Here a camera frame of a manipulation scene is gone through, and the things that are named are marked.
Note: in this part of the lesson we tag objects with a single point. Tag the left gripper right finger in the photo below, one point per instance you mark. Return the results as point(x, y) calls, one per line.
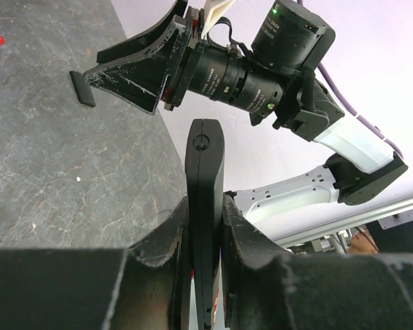
point(268, 287)

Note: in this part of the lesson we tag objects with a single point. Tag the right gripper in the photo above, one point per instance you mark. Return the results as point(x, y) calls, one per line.
point(138, 69)

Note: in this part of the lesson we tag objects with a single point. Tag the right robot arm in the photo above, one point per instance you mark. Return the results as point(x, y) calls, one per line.
point(276, 74)

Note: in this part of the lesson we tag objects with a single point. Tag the black remote control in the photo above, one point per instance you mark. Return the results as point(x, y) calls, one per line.
point(204, 169)

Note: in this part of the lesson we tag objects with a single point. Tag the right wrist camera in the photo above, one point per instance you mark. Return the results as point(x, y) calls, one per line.
point(213, 11)

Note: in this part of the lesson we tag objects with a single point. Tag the black battery cover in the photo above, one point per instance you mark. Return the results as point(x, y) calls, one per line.
point(82, 89)

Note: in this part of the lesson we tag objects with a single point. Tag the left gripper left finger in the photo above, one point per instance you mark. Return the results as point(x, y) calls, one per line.
point(145, 286)

